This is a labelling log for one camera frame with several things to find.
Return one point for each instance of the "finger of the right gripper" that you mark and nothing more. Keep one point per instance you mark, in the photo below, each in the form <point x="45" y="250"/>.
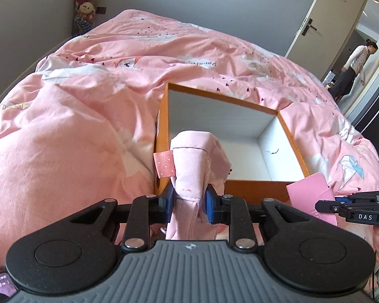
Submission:
<point x="359" y="197"/>
<point x="333" y="206"/>

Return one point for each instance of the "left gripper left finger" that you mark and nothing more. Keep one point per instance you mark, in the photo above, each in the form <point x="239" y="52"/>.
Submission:
<point x="141" y="214"/>

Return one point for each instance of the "person in doorway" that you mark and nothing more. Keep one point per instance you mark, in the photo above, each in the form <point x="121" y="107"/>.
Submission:
<point x="353" y="68"/>

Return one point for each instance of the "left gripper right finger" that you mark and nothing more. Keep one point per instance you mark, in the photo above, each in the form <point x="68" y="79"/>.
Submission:
<point x="235" y="213"/>

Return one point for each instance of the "beige bedroom door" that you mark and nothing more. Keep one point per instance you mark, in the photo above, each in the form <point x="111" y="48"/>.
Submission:
<point x="326" y="28"/>

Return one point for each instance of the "pink fabric pouch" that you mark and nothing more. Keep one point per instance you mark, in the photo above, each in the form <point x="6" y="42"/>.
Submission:
<point x="195" y="160"/>

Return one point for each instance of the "tube of plush toys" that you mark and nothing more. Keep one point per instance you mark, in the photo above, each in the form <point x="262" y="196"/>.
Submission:
<point x="84" y="16"/>

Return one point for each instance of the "phone screen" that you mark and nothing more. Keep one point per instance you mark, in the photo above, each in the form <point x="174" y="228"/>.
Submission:
<point x="0" y="285"/>

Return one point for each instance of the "pink patterned duvet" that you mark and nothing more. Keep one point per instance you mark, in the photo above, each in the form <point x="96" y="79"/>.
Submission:
<point x="81" y="128"/>

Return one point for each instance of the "pink card envelope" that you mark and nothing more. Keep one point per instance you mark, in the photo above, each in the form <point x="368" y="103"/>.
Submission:
<point x="305" y="193"/>

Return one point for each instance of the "orange cardboard storage box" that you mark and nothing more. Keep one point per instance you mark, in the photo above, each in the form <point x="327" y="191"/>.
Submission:
<point x="263" y="154"/>

